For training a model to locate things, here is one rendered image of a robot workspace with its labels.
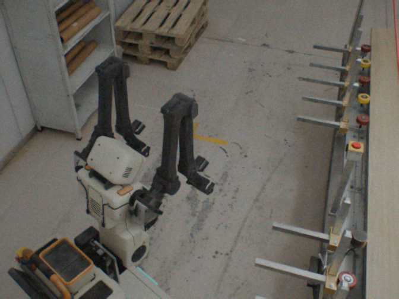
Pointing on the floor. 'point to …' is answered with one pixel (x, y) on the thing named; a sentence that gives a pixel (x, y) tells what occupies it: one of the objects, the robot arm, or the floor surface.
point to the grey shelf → (72, 96)
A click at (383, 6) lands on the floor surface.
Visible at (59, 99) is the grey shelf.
